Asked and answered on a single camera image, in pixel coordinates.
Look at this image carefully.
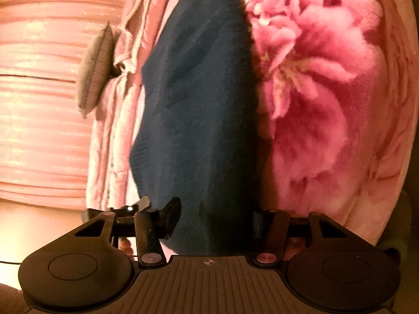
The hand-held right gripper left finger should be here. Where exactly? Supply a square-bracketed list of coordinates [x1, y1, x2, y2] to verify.
[75, 197, 183, 267]

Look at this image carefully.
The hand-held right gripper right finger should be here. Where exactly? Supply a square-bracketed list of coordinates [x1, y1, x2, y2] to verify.
[252, 209, 348, 266]

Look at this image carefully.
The dark blue sweater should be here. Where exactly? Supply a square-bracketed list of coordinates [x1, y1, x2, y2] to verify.
[129, 0, 272, 257]

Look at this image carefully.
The crumpled light pink sheet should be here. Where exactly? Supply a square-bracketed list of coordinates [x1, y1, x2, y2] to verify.
[86, 0, 194, 211]

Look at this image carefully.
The pink floral fleece blanket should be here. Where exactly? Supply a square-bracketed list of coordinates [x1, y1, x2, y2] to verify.
[236, 0, 416, 246]

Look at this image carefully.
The green ribbed pillow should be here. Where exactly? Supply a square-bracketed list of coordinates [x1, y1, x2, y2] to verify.
[76, 22, 115, 118]

